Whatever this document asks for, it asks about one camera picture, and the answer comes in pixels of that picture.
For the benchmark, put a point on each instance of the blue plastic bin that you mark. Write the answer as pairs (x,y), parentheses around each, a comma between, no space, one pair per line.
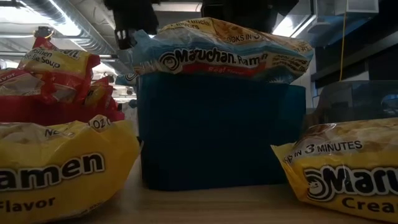
(211,133)

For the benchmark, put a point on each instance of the red plastic bin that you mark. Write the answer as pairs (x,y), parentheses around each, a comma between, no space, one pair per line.
(46,113)

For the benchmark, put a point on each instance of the grey translucent plastic bin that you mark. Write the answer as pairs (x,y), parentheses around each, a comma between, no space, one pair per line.
(354,99)

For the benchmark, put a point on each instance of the white ceiling box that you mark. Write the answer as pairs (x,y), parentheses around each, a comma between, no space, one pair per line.
(357,6)

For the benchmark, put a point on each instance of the yellow Maruchan chicken ramen pack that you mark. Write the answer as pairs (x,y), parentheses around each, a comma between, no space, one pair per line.
(62,174)
(342,183)

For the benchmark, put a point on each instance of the silver ventilation duct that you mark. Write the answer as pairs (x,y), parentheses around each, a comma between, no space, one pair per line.
(87,34)

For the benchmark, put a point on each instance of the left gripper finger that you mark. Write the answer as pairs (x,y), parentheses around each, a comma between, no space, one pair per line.
(124,40)

